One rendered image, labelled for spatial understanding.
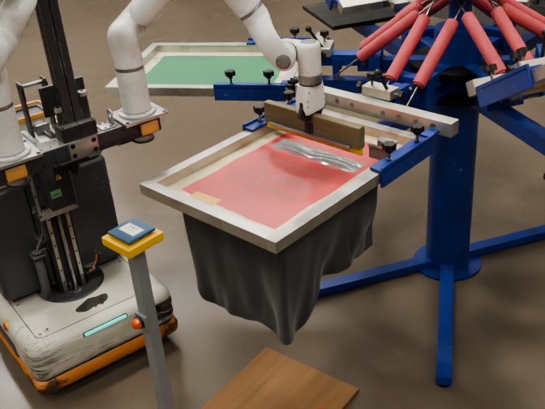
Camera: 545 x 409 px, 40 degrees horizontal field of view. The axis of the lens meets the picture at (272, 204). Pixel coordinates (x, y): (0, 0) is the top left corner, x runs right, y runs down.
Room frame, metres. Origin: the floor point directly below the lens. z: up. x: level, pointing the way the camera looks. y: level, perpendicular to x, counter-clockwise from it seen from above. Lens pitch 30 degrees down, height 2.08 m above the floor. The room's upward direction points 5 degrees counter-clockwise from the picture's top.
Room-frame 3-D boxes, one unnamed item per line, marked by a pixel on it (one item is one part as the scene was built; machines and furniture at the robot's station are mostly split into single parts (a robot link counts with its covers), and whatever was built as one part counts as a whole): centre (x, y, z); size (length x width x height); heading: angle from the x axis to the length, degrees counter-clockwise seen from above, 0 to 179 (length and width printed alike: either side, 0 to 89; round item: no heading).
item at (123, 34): (2.34, 0.42, 1.37); 0.13 x 0.10 x 0.16; 173
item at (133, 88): (2.34, 0.43, 1.21); 0.16 x 0.13 x 0.15; 34
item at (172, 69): (3.15, 0.07, 1.05); 1.08 x 0.61 x 0.23; 75
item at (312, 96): (2.26, -0.15, 1.17); 0.10 x 0.08 x 0.11; 135
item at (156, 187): (2.17, -0.07, 0.97); 0.79 x 0.58 x 0.04; 135
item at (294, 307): (1.98, -0.18, 0.74); 0.46 x 0.04 x 0.42; 135
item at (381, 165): (2.14, -0.43, 0.98); 0.30 x 0.05 x 0.07; 135
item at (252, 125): (2.53, -0.04, 0.98); 0.30 x 0.05 x 0.07; 135
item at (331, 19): (3.56, -0.63, 0.91); 1.34 x 0.41 x 0.08; 15
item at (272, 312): (1.96, 0.14, 0.74); 0.45 x 0.03 x 0.43; 45
